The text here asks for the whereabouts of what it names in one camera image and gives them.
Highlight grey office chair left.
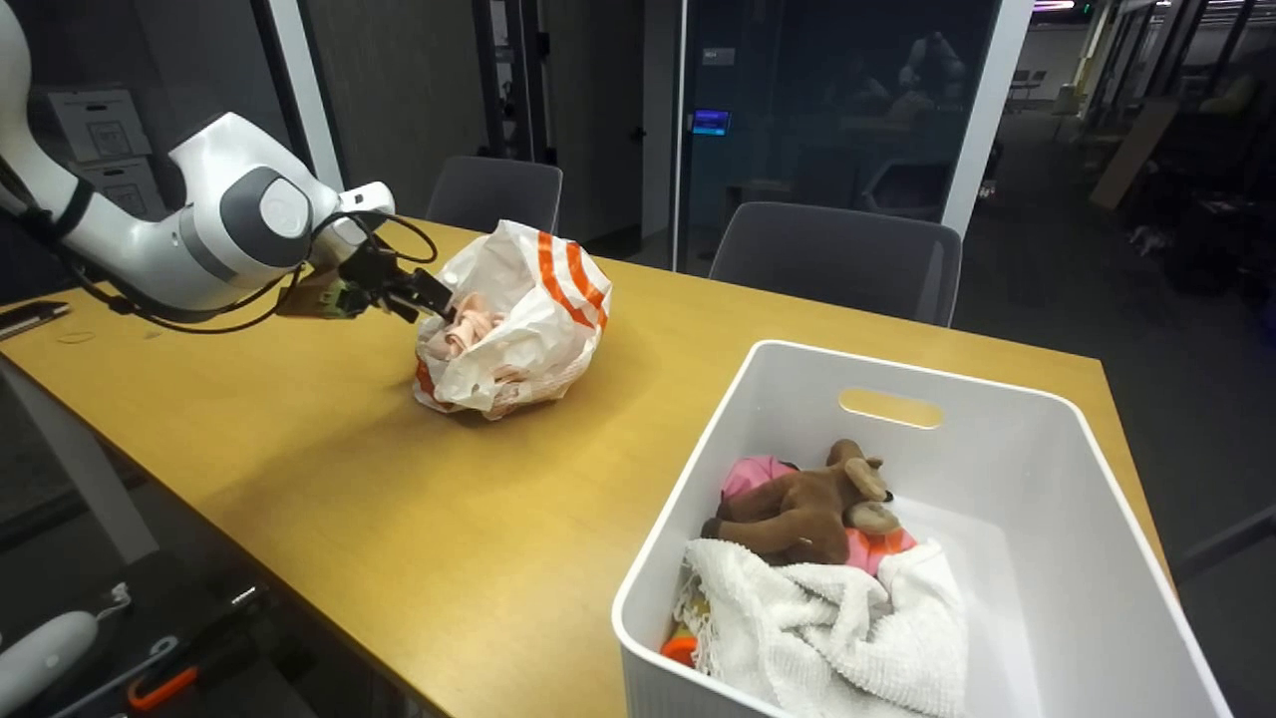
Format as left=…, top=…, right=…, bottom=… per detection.
left=425, top=154, right=565, bottom=231

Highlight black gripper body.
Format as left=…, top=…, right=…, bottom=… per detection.
left=306, top=246, right=412, bottom=319

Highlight orange item in box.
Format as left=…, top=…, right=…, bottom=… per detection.
left=660, top=633, right=698, bottom=665

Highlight white electric toothbrush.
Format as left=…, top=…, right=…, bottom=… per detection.
left=0, top=584, right=131, bottom=718

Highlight white orange plastic bag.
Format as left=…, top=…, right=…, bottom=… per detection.
left=412, top=221, right=614, bottom=420

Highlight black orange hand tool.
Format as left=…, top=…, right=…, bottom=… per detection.
left=122, top=585, right=262, bottom=718

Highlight pink clothing item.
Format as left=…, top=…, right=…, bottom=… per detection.
left=429, top=302, right=493, bottom=358

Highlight white plastic storage box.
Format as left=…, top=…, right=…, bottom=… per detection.
left=610, top=340, right=1231, bottom=718

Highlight grey office chair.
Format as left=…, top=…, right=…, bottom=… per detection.
left=710, top=199, right=962, bottom=326
left=425, top=154, right=565, bottom=231

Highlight grey office chair right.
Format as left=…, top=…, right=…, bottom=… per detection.
left=710, top=199, right=962, bottom=326

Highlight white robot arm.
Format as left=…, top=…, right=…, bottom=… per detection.
left=0, top=4, right=453, bottom=323

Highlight white towel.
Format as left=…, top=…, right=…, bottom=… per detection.
left=683, top=537, right=968, bottom=718

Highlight brown plush toy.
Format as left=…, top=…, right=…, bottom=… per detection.
left=700, top=440, right=898, bottom=566

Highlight stacked white cardboard boxes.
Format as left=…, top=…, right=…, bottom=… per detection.
left=53, top=89, right=165, bottom=217

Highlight black pen on table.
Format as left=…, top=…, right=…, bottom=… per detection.
left=0, top=300, right=69, bottom=340

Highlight pink cloth in box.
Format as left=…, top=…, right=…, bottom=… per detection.
left=722, top=455, right=789, bottom=501

